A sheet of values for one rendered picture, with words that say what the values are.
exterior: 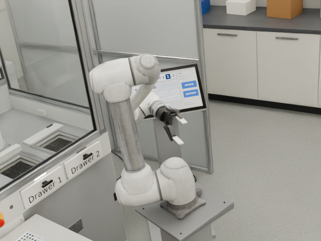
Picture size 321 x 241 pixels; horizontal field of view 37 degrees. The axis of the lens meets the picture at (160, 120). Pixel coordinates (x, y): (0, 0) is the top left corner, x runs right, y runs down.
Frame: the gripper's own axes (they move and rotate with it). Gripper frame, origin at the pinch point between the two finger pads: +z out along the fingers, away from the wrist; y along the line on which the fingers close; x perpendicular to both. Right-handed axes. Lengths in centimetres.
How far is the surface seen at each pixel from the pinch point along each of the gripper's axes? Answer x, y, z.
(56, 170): -55, -35, -37
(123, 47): 53, -36, -159
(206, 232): 0, -43, 33
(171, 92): 31, -14, -55
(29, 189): -73, -36, -30
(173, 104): 29, -19, -49
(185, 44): 79, -14, -109
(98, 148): -24, -38, -48
